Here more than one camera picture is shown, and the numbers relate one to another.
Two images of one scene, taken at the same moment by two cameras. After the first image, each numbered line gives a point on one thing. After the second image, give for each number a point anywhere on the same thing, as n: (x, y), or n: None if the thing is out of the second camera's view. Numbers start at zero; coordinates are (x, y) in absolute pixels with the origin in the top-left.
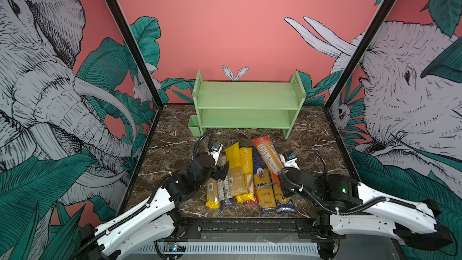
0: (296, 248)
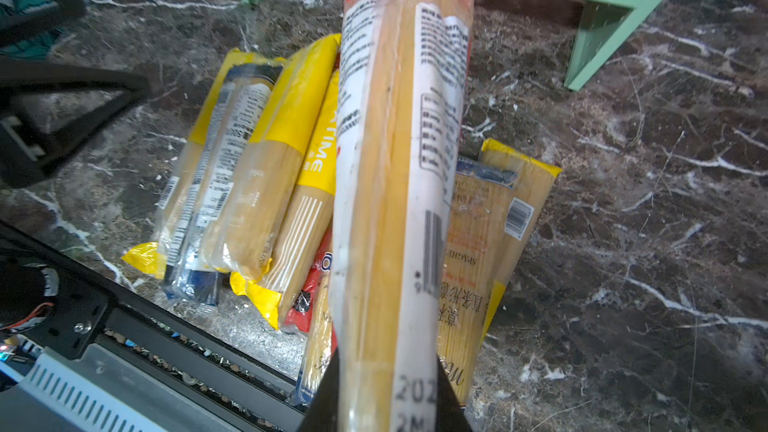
0: (82, 402)
